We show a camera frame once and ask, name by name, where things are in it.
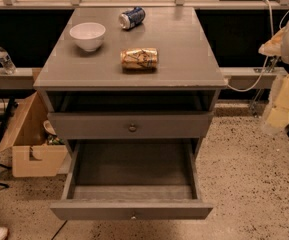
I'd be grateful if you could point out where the white cable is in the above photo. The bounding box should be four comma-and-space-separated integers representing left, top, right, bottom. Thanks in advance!
226, 0, 289, 93

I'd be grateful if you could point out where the grey wooden drawer cabinet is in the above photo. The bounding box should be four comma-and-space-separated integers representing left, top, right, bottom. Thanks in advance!
33, 6, 228, 222

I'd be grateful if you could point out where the orange soda can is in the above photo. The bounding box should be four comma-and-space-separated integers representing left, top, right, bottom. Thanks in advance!
120, 48, 158, 70

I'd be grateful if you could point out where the closed grey top drawer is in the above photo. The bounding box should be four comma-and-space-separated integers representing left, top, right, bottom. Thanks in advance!
48, 113, 213, 139

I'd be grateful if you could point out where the white ceramic bowl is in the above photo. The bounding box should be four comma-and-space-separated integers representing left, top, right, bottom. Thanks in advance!
69, 22, 106, 51

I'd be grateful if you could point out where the clear plastic water bottle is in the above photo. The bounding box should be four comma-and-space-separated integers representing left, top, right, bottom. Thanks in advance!
0, 46, 16, 75

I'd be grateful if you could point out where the open grey middle drawer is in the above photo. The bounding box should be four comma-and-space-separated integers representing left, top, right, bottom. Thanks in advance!
51, 139, 213, 220

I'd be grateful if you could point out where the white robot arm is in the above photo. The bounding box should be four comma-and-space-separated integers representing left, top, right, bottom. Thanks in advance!
258, 21, 289, 134

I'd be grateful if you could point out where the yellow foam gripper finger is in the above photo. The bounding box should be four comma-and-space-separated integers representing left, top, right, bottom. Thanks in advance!
261, 74, 289, 135
258, 28, 285, 56

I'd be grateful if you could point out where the blue soda can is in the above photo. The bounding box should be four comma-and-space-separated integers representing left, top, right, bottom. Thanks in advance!
118, 7, 146, 30

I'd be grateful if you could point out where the light wooden box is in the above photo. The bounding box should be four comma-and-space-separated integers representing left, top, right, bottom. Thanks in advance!
0, 92, 68, 177

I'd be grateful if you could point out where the grey horizontal rail beam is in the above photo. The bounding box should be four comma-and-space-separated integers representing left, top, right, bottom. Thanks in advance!
0, 67, 287, 90

